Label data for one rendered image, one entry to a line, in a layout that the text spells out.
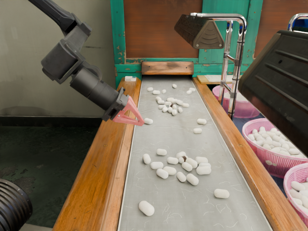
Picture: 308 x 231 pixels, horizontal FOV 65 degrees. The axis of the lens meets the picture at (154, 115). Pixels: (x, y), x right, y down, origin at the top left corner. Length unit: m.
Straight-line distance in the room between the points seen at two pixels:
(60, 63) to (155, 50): 0.91
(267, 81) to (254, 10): 1.27
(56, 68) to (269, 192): 0.55
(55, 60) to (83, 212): 0.33
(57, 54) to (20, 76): 2.12
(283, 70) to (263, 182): 0.42
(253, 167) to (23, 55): 2.32
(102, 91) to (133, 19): 0.89
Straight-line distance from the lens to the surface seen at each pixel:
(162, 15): 1.43
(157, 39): 1.43
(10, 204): 0.61
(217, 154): 0.75
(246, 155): 0.72
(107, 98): 0.59
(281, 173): 0.81
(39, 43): 2.53
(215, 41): 0.65
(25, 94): 2.74
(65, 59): 0.59
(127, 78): 1.37
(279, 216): 0.56
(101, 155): 0.69
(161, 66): 1.40
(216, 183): 0.64
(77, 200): 0.56
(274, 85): 0.24
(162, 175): 0.62
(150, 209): 0.53
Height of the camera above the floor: 1.13
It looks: 24 degrees down
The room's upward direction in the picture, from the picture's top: straight up
